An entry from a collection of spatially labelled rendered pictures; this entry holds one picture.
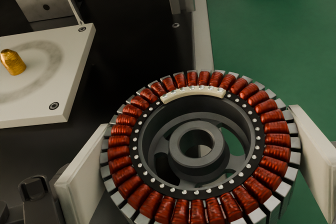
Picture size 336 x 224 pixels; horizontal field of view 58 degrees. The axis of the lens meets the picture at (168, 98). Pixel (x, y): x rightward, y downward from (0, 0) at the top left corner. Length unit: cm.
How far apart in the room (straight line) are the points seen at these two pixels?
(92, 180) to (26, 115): 16
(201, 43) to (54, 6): 21
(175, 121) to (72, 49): 20
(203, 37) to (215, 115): 20
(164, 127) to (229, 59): 16
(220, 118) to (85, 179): 9
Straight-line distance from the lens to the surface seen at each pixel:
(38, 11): 48
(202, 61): 35
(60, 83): 33
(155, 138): 20
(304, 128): 17
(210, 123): 19
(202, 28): 40
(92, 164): 17
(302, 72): 33
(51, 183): 17
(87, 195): 17
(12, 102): 35
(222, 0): 45
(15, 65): 37
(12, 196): 29
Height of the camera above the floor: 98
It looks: 46 degrees down
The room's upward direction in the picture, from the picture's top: 15 degrees counter-clockwise
